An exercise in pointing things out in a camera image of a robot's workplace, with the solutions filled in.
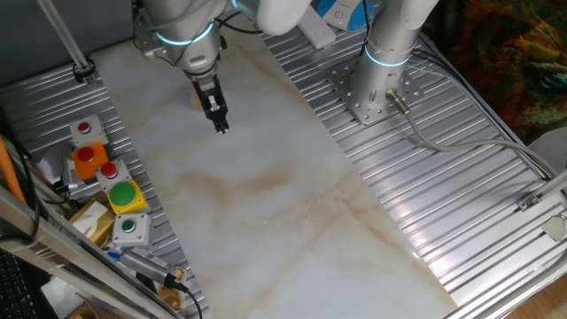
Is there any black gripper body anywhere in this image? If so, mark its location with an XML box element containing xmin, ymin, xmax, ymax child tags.
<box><xmin>190</xmin><ymin>74</ymin><xmax>229</xmax><ymax>121</ymax></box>

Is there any small wooden block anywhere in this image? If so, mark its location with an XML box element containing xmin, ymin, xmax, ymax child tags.
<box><xmin>190</xmin><ymin>89</ymin><xmax>206</xmax><ymax>113</ymax></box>

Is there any grey box large red button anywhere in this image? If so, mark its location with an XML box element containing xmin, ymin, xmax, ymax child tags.
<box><xmin>95</xmin><ymin>158</ymin><xmax>133</xmax><ymax>192</ymax></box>

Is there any yellow box green button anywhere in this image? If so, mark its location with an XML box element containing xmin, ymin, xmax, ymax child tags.
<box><xmin>105</xmin><ymin>180</ymin><xmax>149</xmax><ymax>215</ymax></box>

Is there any black pole clamp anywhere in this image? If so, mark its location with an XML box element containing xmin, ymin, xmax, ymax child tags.
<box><xmin>72</xmin><ymin>57</ymin><xmax>97</xmax><ymax>84</ymax></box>

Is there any grey box small red button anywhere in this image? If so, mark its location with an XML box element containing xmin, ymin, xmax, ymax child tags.
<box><xmin>68</xmin><ymin>114</ymin><xmax>109</xmax><ymax>148</ymax></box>

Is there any orange box red button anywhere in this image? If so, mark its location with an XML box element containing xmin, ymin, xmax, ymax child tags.
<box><xmin>70</xmin><ymin>142</ymin><xmax>110</xmax><ymax>182</ymax></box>

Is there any grey box green button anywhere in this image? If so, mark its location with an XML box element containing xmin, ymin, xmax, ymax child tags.
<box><xmin>111</xmin><ymin>213</ymin><xmax>152</xmax><ymax>248</ymax></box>

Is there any silver cylindrical device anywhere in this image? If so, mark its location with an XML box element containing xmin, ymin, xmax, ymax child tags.
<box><xmin>106</xmin><ymin>245</ymin><xmax>186</xmax><ymax>289</ymax></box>

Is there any blue and white device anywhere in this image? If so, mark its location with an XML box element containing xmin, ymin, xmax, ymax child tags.
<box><xmin>315</xmin><ymin>0</ymin><xmax>376</xmax><ymax>33</ymax></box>

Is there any yellow cardboard box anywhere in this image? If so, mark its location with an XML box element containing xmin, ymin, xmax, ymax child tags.
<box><xmin>67</xmin><ymin>198</ymin><xmax>117</xmax><ymax>247</ymax></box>

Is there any aluminium pole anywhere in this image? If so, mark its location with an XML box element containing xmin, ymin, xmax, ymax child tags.
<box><xmin>35</xmin><ymin>0</ymin><xmax>92</xmax><ymax>74</ymax></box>

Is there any orange rod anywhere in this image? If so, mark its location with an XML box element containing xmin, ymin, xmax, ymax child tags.
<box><xmin>0</xmin><ymin>136</ymin><xmax>27</xmax><ymax>206</ymax></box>

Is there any black keyboard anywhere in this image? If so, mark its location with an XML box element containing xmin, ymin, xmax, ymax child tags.
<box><xmin>0</xmin><ymin>250</ymin><xmax>40</xmax><ymax>319</ymax></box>

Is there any colourful patterned cloth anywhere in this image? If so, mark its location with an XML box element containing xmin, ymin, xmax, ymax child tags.
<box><xmin>420</xmin><ymin>0</ymin><xmax>567</xmax><ymax>145</ymax></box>

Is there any white round object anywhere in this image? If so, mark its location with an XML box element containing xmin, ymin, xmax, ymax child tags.
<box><xmin>526</xmin><ymin>127</ymin><xmax>567</xmax><ymax>176</ymax></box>

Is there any aluminium profile bar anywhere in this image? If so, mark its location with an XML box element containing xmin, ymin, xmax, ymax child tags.
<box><xmin>533</xmin><ymin>170</ymin><xmax>567</xmax><ymax>200</ymax></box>

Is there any small metal plate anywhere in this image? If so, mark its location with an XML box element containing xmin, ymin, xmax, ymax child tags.
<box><xmin>541</xmin><ymin>214</ymin><xmax>567</xmax><ymax>243</ymax></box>

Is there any metal cable connector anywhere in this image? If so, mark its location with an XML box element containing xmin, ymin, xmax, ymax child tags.
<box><xmin>384</xmin><ymin>88</ymin><xmax>411</xmax><ymax>117</ymax></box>

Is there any black cable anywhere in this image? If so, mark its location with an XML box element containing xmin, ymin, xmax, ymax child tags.
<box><xmin>172</xmin><ymin>283</ymin><xmax>205</xmax><ymax>319</ymax></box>

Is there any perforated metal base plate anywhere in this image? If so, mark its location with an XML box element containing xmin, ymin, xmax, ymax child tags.
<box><xmin>328</xmin><ymin>59</ymin><xmax>425</xmax><ymax>127</ymax></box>

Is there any aluminium frame beam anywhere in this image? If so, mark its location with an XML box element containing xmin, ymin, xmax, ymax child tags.
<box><xmin>0</xmin><ymin>185</ymin><xmax>183</xmax><ymax>319</ymax></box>

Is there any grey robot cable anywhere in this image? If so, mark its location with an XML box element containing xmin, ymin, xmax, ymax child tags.
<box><xmin>401</xmin><ymin>110</ymin><xmax>560</xmax><ymax>178</ymax></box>

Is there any small metal corner bracket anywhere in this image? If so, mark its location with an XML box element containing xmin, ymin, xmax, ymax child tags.
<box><xmin>517</xmin><ymin>193</ymin><xmax>540</xmax><ymax>212</ymax></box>

